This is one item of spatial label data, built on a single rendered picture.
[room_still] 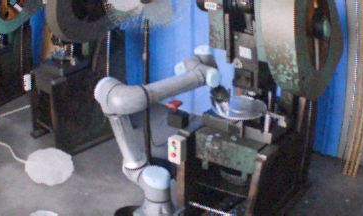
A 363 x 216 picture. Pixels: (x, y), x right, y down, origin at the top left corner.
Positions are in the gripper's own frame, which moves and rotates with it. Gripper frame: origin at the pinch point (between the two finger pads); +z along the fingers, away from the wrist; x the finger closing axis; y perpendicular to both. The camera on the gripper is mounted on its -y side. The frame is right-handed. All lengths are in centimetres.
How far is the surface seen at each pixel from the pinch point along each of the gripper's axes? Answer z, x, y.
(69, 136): 32, -110, -123
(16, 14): -90, -164, -255
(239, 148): 18.5, 1.6, 4.3
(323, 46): -14, 73, -4
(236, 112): 3.3, 5.9, -3.6
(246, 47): -23.8, 23.0, -11.4
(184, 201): 50, -35, -14
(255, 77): -8.6, 21.6, -7.5
